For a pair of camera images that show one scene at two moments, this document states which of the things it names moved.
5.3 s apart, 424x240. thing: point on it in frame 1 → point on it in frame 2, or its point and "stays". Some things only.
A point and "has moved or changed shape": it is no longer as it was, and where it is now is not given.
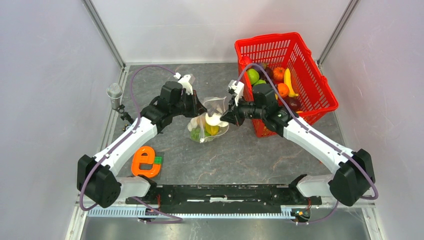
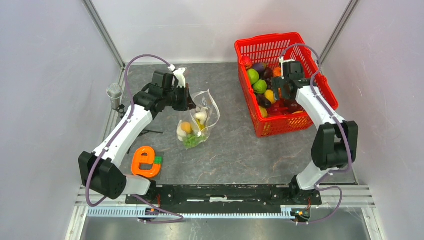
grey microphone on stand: (115, 91) stays
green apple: (253, 75) stays
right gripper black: (233, 115) → (277, 83)
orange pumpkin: (278, 73) stays
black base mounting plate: (271, 195) stays
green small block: (158, 160) stays
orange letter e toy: (145, 155) stays
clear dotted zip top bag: (205, 126) has moved or changed shape
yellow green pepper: (212, 130) → (201, 126)
